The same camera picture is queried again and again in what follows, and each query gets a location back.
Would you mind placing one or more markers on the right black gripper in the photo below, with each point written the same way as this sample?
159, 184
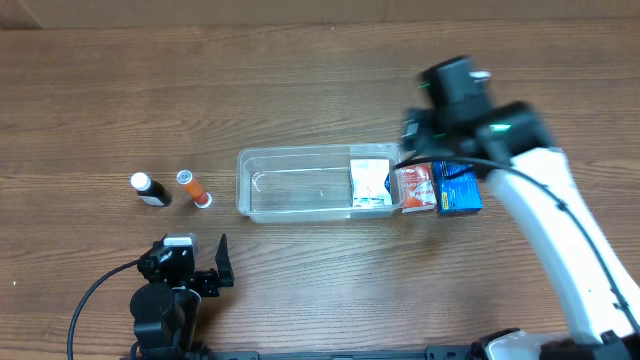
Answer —
417, 131

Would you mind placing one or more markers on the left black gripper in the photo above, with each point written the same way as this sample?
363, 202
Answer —
215, 279

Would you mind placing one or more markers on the orange pill bottle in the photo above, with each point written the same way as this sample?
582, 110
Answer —
200, 197

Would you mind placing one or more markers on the blue medicine box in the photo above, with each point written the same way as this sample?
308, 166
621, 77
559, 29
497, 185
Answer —
456, 188

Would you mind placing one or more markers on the red medicine box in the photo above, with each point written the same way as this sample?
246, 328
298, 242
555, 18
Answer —
418, 188

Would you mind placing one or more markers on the dark bottle white cap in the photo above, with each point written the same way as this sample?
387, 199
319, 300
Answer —
150, 191

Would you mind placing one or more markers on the clear plastic container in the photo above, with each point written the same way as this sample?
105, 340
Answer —
312, 183

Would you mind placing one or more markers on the white medicine box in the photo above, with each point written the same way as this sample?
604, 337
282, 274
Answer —
370, 183

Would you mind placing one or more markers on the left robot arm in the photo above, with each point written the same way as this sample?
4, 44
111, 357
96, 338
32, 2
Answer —
165, 310

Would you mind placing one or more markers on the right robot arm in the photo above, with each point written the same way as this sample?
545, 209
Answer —
513, 152

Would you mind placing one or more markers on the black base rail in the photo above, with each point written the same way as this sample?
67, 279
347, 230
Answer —
440, 352

